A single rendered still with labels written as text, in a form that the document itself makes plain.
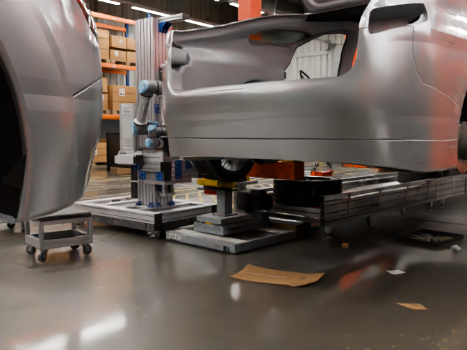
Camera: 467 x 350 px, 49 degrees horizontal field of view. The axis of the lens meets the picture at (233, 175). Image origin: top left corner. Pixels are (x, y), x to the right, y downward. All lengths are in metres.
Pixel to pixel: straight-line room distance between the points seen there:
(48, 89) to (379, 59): 1.71
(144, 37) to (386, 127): 3.15
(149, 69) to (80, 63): 3.76
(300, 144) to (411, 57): 0.69
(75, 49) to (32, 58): 0.16
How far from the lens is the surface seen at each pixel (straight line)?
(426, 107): 2.67
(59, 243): 4.07
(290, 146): 2.79
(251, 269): 3.57
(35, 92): 1.19
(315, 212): 4.65
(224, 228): 4.30
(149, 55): 5.10
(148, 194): 5.10
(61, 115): 1.25
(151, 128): 4.45
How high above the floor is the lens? 0.93
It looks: 5 degrees down
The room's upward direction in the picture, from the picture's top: straight up
